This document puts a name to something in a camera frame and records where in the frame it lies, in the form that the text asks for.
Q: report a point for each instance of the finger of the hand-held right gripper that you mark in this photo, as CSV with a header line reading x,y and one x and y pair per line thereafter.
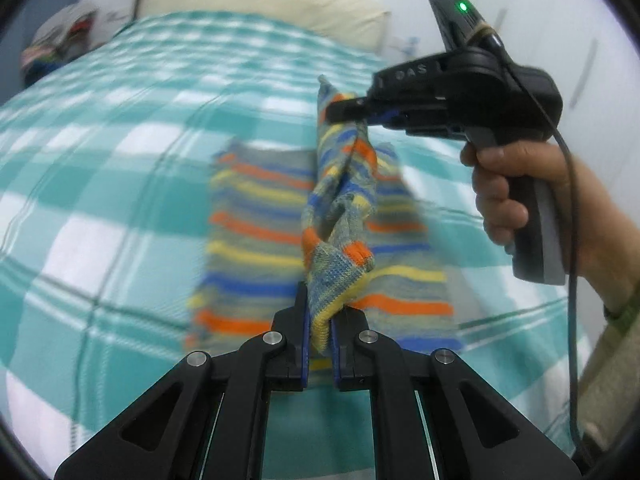
x,y
347,109
387,119

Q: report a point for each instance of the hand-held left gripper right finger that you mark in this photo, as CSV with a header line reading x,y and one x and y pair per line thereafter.
x,y
336,355

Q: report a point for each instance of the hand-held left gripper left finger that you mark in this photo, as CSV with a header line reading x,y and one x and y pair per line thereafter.
x,y
303,350

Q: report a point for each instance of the striped knit sweater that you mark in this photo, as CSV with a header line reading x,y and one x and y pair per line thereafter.
x,y
250,235

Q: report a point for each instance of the person's right forearm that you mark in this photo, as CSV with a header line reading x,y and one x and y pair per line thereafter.
x,y
615,340

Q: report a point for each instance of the pile of colourful clothes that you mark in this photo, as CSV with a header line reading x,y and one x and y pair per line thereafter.
x,y
65,35

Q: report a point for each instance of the person's right hand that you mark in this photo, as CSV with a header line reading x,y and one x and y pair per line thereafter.
x,y
500,170

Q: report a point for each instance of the cream pillow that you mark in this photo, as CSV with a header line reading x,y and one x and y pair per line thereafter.
x,y
275,5

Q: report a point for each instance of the teal white checked bed blanket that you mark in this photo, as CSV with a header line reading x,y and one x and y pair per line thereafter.
x,y
100,160

